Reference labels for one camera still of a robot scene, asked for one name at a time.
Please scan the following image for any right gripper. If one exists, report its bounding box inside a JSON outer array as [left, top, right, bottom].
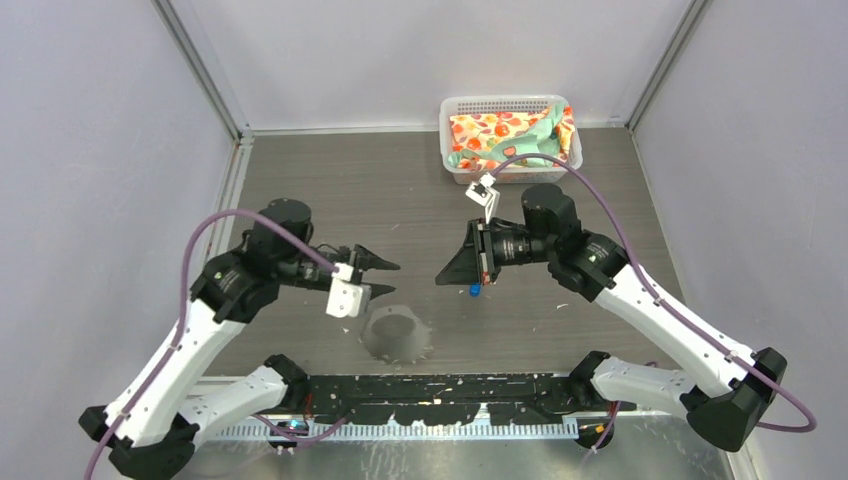
[[437, 216, 555, 284]]

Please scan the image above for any large metal keyring disc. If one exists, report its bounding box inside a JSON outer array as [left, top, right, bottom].
[[359, 305, 434, 365]]

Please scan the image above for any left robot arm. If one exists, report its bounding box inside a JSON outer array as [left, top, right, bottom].
[[79, 198, 395, 479]]

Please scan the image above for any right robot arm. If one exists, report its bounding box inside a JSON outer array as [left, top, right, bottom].
[[435, 178, 787, 452]]

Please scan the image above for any floral patterned cloth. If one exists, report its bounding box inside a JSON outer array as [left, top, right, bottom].
[[447, 102, 576, 170]]

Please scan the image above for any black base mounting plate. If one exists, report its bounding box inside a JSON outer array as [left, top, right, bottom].
[[275, 373, 613, 426]]

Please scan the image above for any white plastic basket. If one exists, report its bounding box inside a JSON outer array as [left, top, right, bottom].
[[439, 95, 583, 184]]

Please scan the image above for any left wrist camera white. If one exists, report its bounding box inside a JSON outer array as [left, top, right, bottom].
[[325, 263, 370, 318]]

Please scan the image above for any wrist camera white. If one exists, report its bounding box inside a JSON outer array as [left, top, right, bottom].
[[325, 263, 370, 318], [465, 173, 500, 224]]

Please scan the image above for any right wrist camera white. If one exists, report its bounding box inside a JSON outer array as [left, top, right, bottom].
[[465, 173, 500, 224]]

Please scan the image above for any aluminium frame rail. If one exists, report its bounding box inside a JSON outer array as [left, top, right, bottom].
[[203, 403, 684, 445]]

